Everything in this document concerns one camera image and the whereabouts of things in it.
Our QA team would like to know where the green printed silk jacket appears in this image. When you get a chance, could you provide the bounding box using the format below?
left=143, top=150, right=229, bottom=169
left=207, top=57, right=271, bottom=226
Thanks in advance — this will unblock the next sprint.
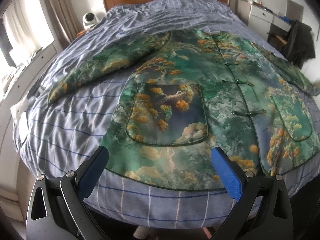
left=48, top=29, right=319, bottom=191

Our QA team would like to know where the blue checked bed cover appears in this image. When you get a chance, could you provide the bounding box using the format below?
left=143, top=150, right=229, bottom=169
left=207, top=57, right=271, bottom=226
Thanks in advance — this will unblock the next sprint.
left=14, top=0, right=319, bottom=229

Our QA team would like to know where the white cloth on bed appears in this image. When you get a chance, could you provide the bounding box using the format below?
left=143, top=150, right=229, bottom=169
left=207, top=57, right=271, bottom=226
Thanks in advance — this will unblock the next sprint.
left=10, top=96, right=32, bottom=125

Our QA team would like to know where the white window cabinet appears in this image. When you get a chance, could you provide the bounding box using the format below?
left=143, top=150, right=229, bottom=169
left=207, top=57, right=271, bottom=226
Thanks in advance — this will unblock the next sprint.
left=1, top=41, right=63, bottom=202

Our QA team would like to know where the black coat on chair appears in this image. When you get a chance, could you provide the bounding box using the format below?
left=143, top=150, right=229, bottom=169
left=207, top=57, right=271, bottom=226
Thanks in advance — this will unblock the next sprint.
left=282, top=20, right=316, bottom=69

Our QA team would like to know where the wooden bedside table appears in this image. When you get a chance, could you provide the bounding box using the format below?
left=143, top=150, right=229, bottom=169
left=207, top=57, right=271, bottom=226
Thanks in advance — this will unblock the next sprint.
left=76, top=29, right=90, bottom=37

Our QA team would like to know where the beige curtain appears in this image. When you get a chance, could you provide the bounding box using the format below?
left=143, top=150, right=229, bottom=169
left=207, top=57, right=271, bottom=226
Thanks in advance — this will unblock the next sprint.
left=47, top=0, right=83, bottom=48

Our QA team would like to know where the white desk with drawers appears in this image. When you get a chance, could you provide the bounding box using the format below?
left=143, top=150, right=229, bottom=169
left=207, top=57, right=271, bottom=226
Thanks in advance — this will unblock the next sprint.
left=235, top=0, right=291, bottom=41

